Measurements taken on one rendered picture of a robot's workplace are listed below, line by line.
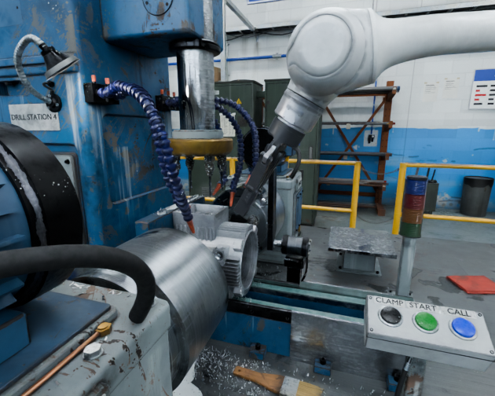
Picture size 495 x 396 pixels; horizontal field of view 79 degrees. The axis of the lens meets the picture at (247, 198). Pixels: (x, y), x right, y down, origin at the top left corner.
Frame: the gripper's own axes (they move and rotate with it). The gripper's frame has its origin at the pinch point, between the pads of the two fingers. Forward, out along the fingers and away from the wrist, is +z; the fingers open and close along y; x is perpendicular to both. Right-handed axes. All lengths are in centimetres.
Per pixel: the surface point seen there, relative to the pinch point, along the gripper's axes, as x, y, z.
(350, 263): 40, -54, 18
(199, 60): -26.6, -2.0, -21.9
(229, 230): -0.4, -3.3, 10.6
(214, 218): -5.1, -1.0, 9.0
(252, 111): -111, -320, 15
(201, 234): -5.8, -0.6, 14.9
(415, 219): 42, -34, -13
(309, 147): -22, -320, 16
